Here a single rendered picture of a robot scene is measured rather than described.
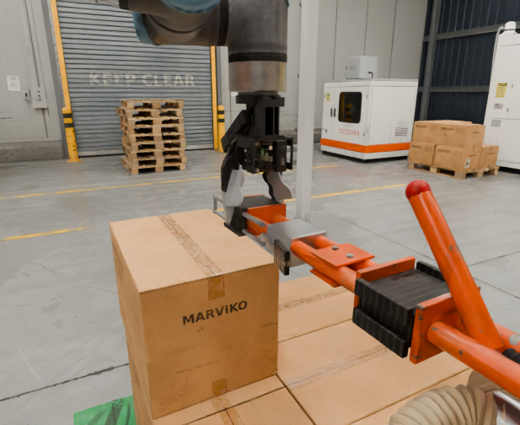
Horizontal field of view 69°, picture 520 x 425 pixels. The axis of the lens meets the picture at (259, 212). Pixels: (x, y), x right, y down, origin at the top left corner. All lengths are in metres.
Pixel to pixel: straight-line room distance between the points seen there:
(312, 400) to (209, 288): 0.47
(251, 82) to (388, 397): 1.02
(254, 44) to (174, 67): 9.44
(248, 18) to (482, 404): 0.51
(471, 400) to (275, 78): 0.45
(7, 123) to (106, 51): 2.62
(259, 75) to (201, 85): 9.60
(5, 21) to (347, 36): 8.55
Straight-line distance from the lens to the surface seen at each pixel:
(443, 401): 0.38
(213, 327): 1.12
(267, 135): 0.59
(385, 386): 1.35
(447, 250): 0.37
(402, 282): 0.43
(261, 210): 0.64
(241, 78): 0.59
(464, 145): 7.38
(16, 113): 9.83
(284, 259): 0.48
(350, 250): 0.50
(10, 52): 9.85
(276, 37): 0.59
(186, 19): 0.48
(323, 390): 1.30
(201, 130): 10.20
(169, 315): 1.05
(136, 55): 9.86
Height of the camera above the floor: 1.41
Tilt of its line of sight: 17 degrees down
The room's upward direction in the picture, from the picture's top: straight up
